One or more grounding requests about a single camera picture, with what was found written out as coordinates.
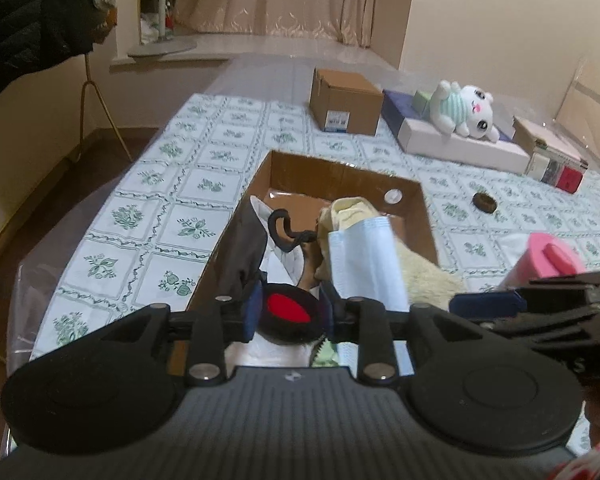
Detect white pole with round base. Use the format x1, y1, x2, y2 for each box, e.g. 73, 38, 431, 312
127, 0, 197, 59

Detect stack of books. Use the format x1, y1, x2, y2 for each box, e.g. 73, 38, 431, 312
511, 115, 591, 194

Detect pink cylindrical container with bow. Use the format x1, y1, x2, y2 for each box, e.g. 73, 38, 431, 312
497, 232, 585, 292

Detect black round pad red centre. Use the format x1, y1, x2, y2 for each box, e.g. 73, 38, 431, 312
261, 282, 328, 345

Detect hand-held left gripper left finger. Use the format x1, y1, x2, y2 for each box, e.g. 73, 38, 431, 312
92, 282, 266, 388

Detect dark brown round ring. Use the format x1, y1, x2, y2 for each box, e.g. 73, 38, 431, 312
472, 192, 499, 214

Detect light green cloth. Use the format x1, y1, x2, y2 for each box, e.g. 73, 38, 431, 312
309, 337, 342, 368

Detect white plush toy striped shirt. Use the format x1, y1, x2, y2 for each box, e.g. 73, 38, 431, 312
426, 79, 502, 142

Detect black curved hook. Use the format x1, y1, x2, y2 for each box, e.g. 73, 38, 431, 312
267, 208, 319, 254

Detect beige curtain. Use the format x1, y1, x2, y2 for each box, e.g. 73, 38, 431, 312
171, 0, 419, 50

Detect white cloth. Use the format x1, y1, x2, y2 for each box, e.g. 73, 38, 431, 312
250, 196, 308, 288

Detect brass coat rack stand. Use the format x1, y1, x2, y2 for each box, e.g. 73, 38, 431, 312
76, 54, 134, 162

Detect small closed cardboard box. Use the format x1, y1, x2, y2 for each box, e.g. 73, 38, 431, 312
308, 67, 385, 137

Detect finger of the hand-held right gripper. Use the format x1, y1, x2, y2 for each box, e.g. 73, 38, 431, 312
448, 287, 600, 348
526, 269, 600, 303

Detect green floral tablecloth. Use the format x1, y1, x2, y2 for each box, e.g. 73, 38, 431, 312
30, 92, 600, 456

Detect pale yellow fluffy towel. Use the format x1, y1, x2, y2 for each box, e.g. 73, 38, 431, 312
312, 197, 463, 307

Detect flat white and blue box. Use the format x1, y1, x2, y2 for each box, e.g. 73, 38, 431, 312
381, 88, 532, 176

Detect large cardboard box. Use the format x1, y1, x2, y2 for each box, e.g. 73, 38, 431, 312
184, 149, 441, 313

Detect black quilted jacket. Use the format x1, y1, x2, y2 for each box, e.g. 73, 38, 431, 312
0, 0, 100, 105

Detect blue face mask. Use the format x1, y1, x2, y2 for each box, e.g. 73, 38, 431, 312
326, 216, 413, 377

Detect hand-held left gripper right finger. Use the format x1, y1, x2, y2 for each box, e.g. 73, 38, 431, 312
322, 282, 477, 386

